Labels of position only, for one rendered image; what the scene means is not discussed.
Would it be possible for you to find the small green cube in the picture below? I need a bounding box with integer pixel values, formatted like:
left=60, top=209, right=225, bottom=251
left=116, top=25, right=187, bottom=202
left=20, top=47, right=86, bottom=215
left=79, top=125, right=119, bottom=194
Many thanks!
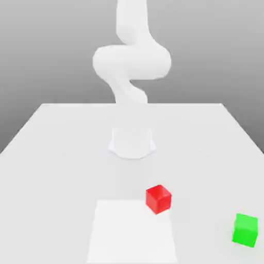
left=231, top=212, right=259, bottom=249

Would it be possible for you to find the small red cube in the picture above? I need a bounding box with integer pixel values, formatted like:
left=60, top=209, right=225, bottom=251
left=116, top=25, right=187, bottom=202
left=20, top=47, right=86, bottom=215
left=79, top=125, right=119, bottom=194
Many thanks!
left=145, top=184, right=172, bottom=216

